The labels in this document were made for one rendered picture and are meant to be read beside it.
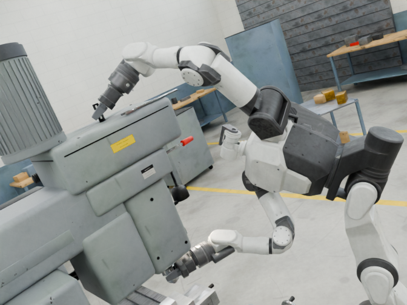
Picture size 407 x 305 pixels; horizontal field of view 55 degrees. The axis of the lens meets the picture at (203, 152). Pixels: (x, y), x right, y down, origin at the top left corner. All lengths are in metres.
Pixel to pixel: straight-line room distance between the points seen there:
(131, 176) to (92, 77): 7.44
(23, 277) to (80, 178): 0.31
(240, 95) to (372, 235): 0.71
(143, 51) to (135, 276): 0.75
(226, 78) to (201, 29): 9.49
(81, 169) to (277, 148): 0.64
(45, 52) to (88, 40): 0.97
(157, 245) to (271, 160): 0.51
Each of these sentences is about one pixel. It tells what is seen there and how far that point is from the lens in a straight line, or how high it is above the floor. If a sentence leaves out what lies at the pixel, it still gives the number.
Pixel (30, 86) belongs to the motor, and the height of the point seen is 2.08.
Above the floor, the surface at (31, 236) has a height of 1.69.
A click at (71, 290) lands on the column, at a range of 1.19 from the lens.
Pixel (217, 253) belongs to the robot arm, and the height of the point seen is 1.24.
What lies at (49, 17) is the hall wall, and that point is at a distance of 8.70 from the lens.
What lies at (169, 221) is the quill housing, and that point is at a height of 1.47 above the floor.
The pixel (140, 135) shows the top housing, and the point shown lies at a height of 1.81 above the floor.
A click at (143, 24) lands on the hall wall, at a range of 9.67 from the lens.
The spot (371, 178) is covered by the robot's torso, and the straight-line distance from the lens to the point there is 1.44.
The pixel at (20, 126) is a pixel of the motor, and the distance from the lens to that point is 1.24.
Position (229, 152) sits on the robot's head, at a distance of 1.52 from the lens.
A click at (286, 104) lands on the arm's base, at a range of 1.39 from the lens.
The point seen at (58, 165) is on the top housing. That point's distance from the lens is 1.24.
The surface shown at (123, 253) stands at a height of 1.48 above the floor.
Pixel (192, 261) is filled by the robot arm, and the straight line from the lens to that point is 1.60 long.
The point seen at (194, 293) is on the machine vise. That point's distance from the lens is 1.95.
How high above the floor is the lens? 2.03
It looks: 15 degrees down
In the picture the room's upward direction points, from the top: 21 degrees counter-clockwise
